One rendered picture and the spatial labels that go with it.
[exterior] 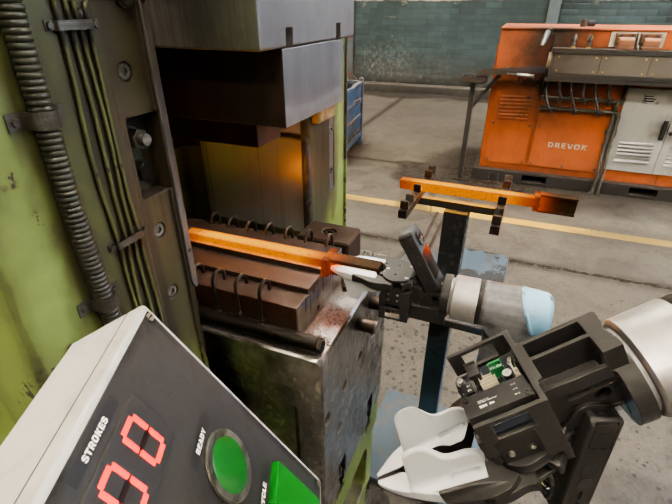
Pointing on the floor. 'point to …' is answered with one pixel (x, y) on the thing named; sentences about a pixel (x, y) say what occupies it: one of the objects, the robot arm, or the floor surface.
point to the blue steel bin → (355, 111)
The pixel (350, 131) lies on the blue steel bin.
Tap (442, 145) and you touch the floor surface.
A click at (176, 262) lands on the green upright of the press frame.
